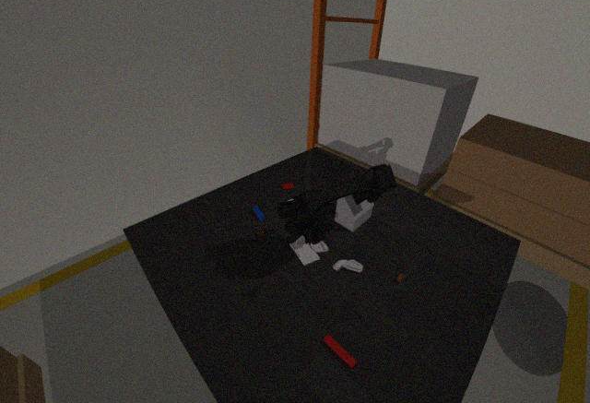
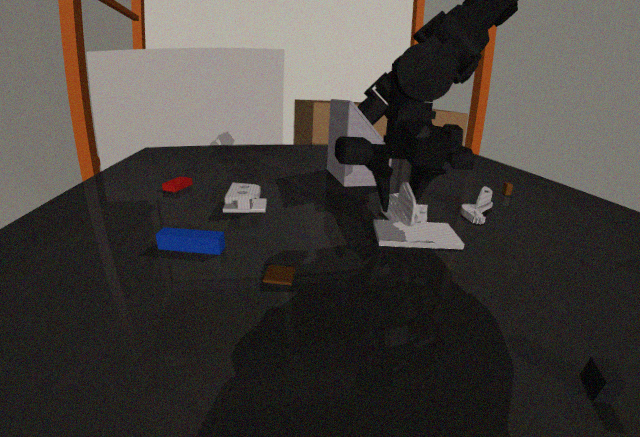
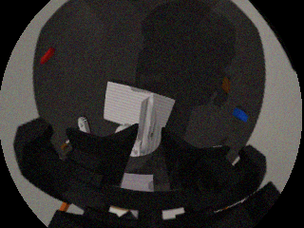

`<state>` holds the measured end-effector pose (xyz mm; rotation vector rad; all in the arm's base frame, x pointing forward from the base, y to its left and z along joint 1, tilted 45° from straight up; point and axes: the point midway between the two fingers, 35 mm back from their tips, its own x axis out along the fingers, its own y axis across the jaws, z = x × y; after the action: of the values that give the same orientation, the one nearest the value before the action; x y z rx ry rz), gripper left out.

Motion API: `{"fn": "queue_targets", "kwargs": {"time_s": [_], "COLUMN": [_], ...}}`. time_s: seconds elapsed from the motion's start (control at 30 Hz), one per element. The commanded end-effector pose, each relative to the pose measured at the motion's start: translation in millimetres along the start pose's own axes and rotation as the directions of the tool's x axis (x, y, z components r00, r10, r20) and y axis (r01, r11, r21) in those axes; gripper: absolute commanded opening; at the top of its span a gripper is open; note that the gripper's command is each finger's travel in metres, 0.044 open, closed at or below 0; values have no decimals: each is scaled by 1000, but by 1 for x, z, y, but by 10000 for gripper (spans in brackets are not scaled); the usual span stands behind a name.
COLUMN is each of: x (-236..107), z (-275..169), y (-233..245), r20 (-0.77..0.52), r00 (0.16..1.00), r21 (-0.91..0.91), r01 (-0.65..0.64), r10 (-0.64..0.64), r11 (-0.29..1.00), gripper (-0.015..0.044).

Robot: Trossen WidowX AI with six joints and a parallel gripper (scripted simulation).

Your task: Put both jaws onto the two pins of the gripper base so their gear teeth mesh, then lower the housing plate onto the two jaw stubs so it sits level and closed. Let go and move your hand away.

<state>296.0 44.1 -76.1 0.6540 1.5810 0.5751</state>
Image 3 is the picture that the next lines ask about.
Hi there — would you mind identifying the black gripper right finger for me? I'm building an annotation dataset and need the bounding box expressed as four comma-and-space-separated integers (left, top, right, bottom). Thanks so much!
161, 128, 231, 190

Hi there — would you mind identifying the blue rectangular block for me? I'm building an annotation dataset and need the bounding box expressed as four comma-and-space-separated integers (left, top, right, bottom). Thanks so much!
233, 108, 248, 122

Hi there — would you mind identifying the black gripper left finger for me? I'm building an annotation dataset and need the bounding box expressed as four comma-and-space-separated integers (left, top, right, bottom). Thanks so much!
66, 124, 138, 186

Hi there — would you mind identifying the orange flat plate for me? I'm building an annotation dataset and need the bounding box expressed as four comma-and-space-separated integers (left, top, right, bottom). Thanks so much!
221, 76, 232, 94

